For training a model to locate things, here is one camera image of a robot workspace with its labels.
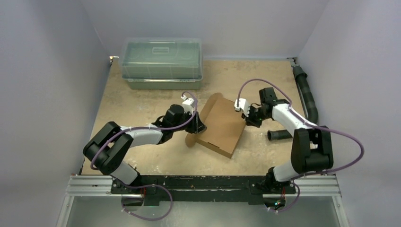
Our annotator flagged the black corrugated hose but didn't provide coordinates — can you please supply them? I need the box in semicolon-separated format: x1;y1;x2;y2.
267;64;319;141

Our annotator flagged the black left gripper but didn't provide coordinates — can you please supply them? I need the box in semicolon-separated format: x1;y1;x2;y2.
172;109;206;134

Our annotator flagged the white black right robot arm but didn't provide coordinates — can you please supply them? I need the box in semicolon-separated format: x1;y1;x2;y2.
234;87;334;192

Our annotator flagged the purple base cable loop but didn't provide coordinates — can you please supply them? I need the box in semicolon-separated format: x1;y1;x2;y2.
121;184;174;221

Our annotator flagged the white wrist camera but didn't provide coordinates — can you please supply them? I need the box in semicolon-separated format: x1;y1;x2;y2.
234;98;250;120
181;95;198;114

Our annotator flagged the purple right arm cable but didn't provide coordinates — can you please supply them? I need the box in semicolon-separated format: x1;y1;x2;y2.
236;79;365;214

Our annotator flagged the brown cardboard box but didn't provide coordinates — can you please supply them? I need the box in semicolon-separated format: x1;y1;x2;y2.
185;93;245;158

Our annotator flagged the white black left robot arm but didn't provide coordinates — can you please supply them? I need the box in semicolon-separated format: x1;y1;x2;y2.
83;105;207;193

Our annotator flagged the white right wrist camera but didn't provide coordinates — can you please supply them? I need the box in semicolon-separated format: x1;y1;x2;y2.
234;98;250;120

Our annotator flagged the clear plastic storage bin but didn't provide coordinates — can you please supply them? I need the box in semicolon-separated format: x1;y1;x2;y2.
118;37;203;90

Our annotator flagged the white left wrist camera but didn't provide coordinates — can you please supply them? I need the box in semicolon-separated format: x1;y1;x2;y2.
181;95;198;114

